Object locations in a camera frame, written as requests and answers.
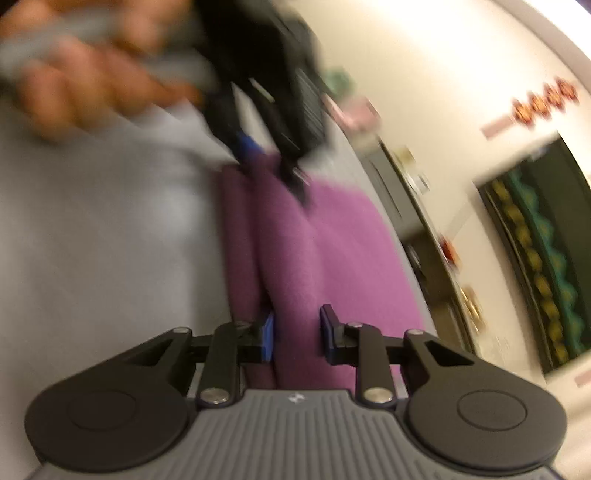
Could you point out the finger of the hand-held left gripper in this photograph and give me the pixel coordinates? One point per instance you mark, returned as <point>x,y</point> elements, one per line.
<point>247,145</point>
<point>288,170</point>

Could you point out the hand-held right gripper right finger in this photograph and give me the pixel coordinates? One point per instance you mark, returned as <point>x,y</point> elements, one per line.
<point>326,332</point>

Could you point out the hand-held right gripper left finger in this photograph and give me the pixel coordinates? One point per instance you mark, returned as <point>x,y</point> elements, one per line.
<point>267,337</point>

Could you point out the purple knit sweater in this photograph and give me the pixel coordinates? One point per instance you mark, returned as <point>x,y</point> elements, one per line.
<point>332,240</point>

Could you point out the person's left hand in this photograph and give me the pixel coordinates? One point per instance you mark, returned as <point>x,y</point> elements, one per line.
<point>92,99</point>

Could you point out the green plastic chair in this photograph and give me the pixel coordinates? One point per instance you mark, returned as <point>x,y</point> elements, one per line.
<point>341,81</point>

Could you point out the pink plastic chair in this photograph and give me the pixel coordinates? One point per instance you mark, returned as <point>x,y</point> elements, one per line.
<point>353,113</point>

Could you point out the grey television cabinet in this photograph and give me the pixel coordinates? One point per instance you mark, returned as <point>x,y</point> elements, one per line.
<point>392,184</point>

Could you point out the yellow box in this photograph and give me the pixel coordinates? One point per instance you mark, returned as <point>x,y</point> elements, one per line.
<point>402,157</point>

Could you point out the plate of fruit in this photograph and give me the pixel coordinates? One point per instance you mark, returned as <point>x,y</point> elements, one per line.
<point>449,251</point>

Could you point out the gold jars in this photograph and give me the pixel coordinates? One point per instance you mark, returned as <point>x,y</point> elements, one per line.
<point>472,302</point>

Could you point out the television with patterned cover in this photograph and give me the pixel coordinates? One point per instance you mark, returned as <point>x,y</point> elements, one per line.
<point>545,258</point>

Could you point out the red hanging knot decoration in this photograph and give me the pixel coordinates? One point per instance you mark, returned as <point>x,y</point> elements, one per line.
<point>547,101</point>

